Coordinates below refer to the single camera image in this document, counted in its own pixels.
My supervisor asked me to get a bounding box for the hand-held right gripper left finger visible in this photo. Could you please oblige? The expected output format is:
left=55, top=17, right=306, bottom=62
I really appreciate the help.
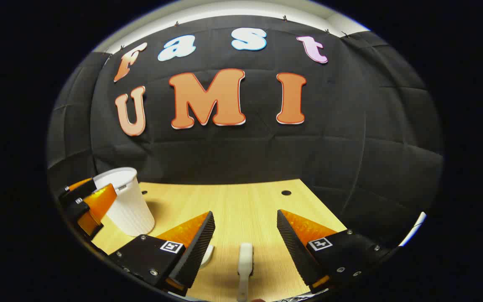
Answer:
left=108, top=211, right=216, bottom=297

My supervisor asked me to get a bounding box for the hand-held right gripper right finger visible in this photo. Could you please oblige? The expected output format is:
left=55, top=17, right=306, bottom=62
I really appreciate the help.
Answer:
left=277, top=209, right=393, bottom=294

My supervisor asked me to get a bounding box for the white dustpan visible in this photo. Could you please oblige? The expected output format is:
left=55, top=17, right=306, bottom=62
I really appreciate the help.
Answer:
left=200, top=245, right=215, bottom=269

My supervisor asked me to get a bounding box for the white ribbed garbage bin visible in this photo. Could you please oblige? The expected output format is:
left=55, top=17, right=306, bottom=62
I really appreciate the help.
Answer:
left=93, top=167, right=156, bottom=237

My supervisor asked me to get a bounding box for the small white broom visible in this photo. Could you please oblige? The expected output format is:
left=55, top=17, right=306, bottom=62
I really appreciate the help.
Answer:
left=237, top=242, right=254, bottom=302

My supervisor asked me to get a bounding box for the wooden desktop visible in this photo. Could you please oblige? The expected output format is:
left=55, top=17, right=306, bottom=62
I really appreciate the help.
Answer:
left=92, top=179, right=348, bottom=302

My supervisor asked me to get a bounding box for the black backdrop cloth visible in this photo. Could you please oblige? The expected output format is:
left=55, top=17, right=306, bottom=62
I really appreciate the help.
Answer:
left=47, top=15, right=444, bottom=248

